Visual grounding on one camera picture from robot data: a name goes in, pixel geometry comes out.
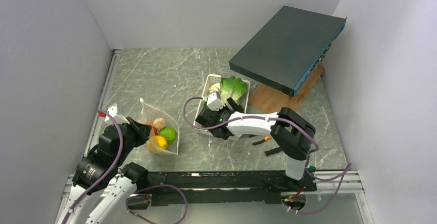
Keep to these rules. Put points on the orange tangerine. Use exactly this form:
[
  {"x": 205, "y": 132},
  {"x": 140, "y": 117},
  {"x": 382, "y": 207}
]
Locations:
[{"x": 154, "y": 130}]

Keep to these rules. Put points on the wooden cutting board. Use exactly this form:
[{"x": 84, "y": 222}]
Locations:
[{"x": 270, "y": 100}]

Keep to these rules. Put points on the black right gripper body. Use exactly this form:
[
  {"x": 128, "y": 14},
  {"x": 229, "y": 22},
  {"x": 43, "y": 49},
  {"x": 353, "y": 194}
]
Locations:
[{"x": 233, "y": 105}]

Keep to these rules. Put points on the green white cabbage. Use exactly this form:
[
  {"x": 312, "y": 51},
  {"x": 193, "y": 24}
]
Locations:
[{"x": 232, "y": 87}]

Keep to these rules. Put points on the polka dot zip top bag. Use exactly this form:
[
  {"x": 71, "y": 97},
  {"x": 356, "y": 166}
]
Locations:
[{"x": 150, "y": 113}]

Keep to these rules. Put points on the white garlic cluster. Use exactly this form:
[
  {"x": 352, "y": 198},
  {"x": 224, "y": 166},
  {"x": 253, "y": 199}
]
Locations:
[{"x": 215, "y": 88}]

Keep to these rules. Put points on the dark network switch box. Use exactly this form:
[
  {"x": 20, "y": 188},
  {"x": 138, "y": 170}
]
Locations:
[{"x": 286, "y": 50}]

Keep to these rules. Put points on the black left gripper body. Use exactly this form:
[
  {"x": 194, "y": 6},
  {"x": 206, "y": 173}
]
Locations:
[{"x": 135, "y": 136}]

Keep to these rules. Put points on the light green round fruit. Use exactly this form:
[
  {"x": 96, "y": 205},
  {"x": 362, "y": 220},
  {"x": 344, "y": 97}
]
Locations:
[{"x": 170, "y": 134}]

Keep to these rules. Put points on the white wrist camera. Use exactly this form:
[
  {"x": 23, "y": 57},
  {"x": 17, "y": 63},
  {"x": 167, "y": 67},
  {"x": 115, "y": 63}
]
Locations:
[
  {"x": 214, "y": 102},
  {"x": 115, "y": 111}
]

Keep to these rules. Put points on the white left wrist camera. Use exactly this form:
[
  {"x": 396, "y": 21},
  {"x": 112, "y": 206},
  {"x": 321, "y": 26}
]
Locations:
[{"x": 115, "y": 111}]

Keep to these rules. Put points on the green handled screwdriver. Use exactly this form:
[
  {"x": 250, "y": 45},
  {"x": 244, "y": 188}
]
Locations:
[{"x": 310, "y": 169}]

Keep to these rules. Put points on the small garlic bulb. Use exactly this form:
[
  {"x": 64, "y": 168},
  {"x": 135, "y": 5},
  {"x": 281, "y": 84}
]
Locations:
[{"x": 159, "y": 123}]

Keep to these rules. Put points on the aluminium frame profile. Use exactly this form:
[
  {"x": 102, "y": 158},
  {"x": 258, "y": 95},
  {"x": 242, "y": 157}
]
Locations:
[{"x": 102, "y": 89}]

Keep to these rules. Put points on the orange handled pliers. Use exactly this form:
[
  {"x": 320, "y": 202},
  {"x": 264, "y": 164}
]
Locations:
[{"x": 266, "y": 138}]

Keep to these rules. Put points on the white perforated plastic basket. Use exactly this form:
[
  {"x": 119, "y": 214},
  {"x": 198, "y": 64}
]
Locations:
[{"x": 210, "y": 81}]

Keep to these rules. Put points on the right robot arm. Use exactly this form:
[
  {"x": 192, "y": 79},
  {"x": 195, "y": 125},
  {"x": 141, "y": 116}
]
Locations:
[{"x": 293, "y": 134}]

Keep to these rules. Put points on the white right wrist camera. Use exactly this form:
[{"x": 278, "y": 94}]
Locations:
[{"x": 214, "y": 102}]

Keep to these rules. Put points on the black hammer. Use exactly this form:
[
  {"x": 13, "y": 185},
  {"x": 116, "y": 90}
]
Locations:
[{"x": 272, "y": 151}]

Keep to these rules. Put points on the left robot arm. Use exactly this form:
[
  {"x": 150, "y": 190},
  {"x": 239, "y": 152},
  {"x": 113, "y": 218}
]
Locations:
[{"x": 99, "y": 186}]

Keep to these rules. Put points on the yellow lemon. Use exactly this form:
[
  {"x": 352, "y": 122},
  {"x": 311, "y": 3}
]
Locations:
[{"x": 157, "y": 143}]

